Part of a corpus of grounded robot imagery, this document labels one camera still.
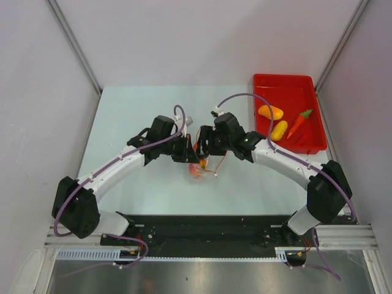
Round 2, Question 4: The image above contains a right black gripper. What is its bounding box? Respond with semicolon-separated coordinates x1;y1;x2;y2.
194;126;233;156

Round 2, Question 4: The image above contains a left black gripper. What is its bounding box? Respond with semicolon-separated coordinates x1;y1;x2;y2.
160;134;200;164

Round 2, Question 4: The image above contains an orange fake pumpkin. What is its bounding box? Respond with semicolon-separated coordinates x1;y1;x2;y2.
189;164;204;178

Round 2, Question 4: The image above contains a clear zip top bag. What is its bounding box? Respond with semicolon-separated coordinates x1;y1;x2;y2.
187;128;229;184

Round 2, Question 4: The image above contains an orange fake mango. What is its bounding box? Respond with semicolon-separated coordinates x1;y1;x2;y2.
258;105;284;121

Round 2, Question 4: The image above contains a yellow fake corn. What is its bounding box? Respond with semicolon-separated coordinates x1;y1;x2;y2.
271;121;288;141

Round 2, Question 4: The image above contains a red fake chili pepper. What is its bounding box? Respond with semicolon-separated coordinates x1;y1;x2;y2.
294;132;312;146

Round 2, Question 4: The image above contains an orange fake carrot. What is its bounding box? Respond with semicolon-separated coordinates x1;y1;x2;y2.
286;109;313;139

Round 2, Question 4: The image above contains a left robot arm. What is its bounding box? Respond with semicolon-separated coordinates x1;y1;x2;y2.
51;115;198;245

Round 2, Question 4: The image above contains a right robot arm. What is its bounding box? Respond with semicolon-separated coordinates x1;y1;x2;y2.
197;113;353;246

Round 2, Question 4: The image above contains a red plastic bin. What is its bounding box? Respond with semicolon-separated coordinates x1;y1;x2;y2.
253;73;327;155

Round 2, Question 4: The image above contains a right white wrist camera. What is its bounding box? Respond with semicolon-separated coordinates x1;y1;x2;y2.
211;106;226;118

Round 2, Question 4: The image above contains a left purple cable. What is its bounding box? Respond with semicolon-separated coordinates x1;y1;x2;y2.
53;104;187;270

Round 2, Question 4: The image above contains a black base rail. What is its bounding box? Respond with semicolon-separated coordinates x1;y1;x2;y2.
100;215;313;257

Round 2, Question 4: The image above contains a white cable duct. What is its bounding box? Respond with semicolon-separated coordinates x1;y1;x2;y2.
56;247;305;263

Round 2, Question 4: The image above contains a left aluminium frame post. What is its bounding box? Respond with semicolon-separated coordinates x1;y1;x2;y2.
45;0;103;97

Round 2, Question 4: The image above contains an aluminium frame post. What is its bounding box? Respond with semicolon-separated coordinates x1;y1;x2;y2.
315;0;372;94
45;0;103;97

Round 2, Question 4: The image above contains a right aluminium frame post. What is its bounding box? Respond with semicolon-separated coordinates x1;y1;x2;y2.
315;0;372;94

